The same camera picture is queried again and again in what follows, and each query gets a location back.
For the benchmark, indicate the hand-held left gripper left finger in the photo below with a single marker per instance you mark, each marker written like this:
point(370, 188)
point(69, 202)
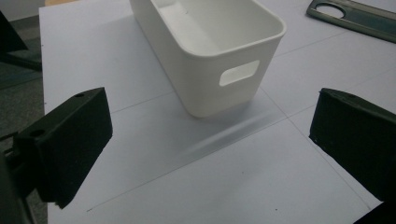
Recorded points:
point(65, 146)

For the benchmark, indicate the white board sheet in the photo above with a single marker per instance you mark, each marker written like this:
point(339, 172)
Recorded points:
point(186, 174)

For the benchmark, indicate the black stand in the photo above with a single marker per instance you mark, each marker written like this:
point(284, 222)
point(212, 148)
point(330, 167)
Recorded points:
point(9, 37)

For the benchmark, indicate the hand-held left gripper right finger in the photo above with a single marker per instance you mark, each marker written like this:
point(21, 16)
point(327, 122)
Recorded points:
point(358, 143)

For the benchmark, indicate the white plastic storage bin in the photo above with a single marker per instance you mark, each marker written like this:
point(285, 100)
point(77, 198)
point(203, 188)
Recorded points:
point(202, 93)

